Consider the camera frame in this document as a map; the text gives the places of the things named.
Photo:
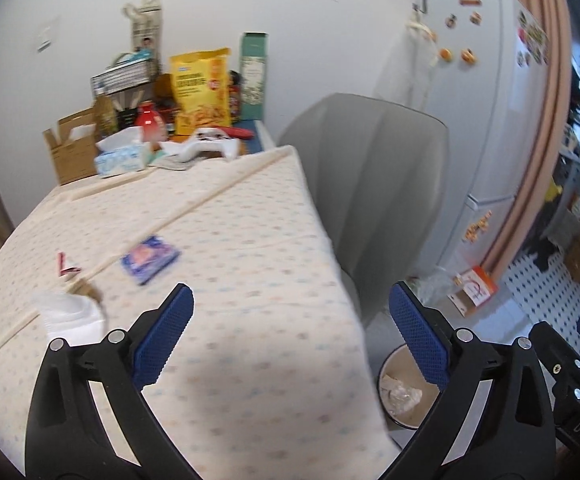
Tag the blue white tissue box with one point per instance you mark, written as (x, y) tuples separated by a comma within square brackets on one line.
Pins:
[(123, 152)]

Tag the green tall box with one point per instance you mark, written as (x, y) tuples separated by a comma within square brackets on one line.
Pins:
[(253, 72)]

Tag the round waste bin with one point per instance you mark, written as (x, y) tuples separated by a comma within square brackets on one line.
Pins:
[(405, 395)]

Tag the white hanging bag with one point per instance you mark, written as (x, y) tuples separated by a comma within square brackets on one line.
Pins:
[(408, 72)]

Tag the red white vase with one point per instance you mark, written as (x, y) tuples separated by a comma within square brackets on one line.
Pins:
[(151, 123)]

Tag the orange white box on floor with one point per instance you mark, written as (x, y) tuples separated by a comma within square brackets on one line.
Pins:
[(475, 288)]

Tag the red white torn wrapper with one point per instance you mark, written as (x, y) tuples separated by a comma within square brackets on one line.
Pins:
[(66, 267)]

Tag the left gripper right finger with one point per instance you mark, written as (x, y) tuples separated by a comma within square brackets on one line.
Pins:
[(515, 435)]

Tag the white paper carton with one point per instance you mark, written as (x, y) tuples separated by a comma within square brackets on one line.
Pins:
[(145, 25)]

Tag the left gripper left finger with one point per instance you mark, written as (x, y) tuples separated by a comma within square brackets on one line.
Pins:
[(65, 438)]

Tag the blue purple tissue pack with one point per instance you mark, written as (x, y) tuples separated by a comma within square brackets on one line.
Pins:
[(148, 258)]

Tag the yellow snack bag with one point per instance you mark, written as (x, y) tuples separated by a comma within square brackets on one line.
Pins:
[(200, 86)]

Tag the grey upholstered chair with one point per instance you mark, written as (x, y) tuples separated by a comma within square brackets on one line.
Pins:
[(376, 172)]

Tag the open brown cardboard box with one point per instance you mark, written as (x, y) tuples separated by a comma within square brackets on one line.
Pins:
[(72, 147)]

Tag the white game controller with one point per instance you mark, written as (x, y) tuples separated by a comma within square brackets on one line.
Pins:
[(202, 141)]

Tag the white tissue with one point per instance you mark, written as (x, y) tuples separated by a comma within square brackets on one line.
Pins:
[(75, 318)]

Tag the white refrigerator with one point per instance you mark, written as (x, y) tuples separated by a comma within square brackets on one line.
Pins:
[(488, 90)]

